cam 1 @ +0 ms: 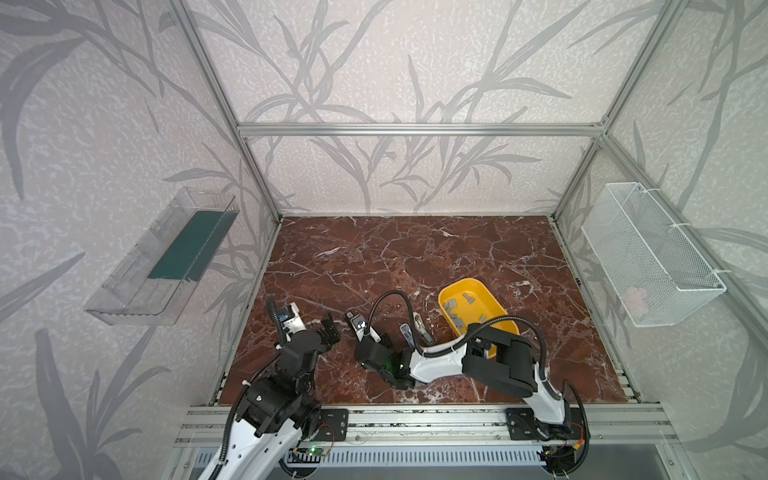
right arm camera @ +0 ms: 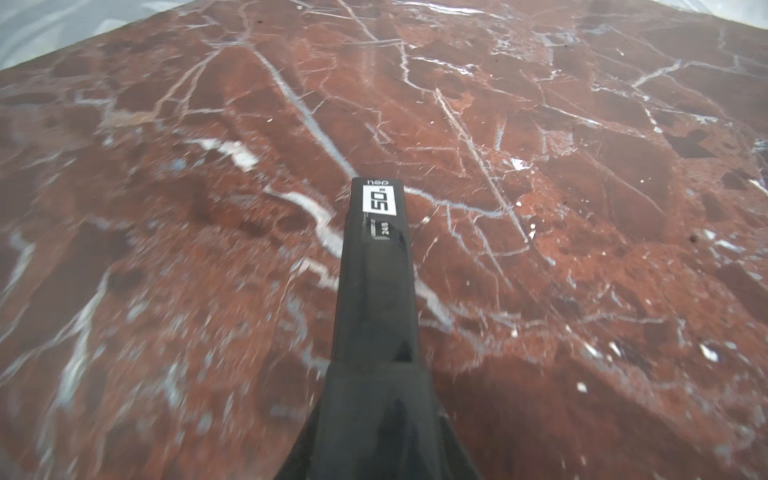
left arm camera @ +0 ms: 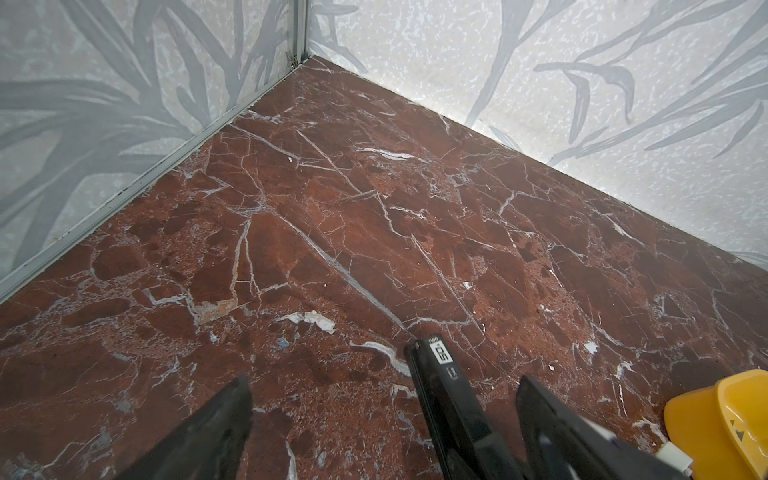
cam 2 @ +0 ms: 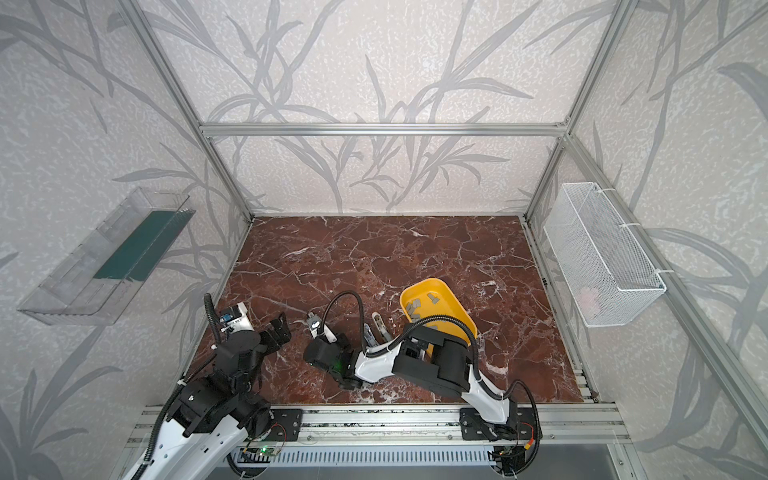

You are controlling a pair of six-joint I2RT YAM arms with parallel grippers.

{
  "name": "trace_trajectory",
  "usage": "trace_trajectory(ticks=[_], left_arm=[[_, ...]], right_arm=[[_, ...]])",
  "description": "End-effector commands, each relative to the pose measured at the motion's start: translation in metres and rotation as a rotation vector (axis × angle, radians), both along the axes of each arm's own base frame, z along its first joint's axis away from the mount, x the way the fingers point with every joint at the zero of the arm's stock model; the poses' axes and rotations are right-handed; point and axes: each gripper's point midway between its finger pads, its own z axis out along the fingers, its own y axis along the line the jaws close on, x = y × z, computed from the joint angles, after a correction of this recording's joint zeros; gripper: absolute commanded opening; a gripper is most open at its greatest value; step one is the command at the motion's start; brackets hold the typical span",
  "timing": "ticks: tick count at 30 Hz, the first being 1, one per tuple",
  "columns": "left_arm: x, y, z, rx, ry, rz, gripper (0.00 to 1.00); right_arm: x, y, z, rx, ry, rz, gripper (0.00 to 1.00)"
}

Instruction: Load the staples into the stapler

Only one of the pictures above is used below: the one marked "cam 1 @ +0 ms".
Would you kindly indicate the aluminium front rail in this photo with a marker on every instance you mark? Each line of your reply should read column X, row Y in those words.
column 464, row 424

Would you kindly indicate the white wire mesh basket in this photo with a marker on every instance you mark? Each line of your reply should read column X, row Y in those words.
column 640, row 245

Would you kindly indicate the pink object in basket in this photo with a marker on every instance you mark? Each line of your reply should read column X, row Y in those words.
column 635, row 301

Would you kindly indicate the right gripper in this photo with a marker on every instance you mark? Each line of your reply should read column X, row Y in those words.
column 372, row 343

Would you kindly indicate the yellow plastic tray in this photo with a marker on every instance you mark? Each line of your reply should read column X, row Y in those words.
column 477, row 306

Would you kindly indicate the white mini stapler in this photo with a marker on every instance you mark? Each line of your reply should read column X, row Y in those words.
column 420, row 327

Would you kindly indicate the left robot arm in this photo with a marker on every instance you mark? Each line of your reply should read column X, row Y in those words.
column 276, row 409

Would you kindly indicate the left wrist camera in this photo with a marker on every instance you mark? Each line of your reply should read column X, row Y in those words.
column 290, row 321

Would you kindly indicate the clear plastic wall shelf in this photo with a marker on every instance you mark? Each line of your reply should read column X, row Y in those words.
column 153, row 284

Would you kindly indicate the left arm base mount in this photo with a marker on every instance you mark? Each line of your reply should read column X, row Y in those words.
column 332, row 425

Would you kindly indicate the grey slotted cable duct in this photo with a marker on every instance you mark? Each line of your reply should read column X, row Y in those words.
column 419, row 456

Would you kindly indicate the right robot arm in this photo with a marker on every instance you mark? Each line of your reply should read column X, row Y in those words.
column 527, row 379

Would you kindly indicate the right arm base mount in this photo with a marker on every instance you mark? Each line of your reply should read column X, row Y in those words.
column 522, row 425

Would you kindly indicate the blue mini stapler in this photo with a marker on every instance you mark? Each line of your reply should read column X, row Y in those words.
column 407, row 333

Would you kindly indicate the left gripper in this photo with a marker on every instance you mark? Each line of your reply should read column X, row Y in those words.
column 324, row 334

